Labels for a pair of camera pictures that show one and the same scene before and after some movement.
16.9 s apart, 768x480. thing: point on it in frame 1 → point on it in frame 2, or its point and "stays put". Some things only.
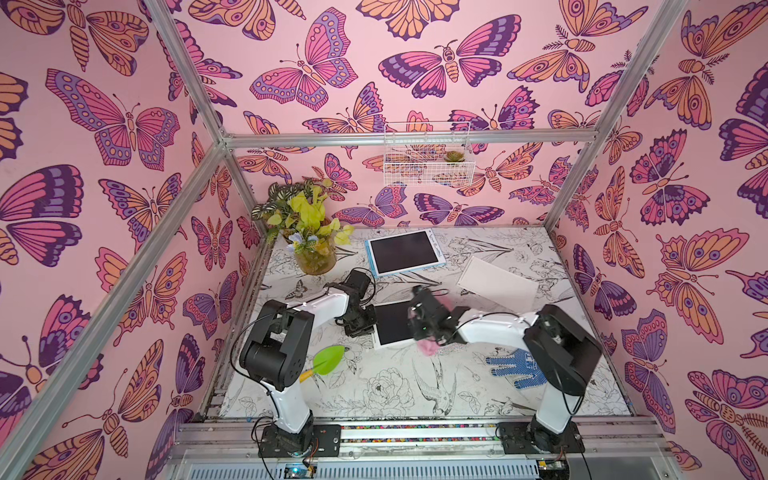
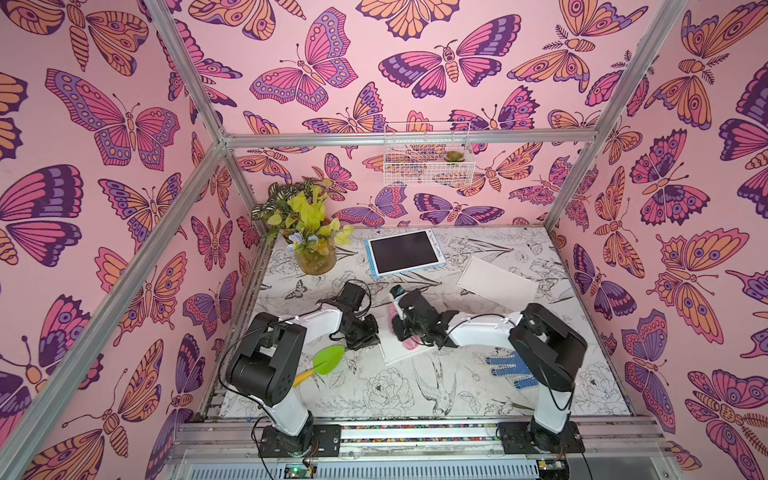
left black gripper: [372, 322] → [370, 339]
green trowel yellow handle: [325, 361] stays put
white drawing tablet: [500, 284] stays put
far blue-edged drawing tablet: [404, 253] stays put
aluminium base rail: [417, 449] stays put
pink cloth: [430, 348] → [411, 343]
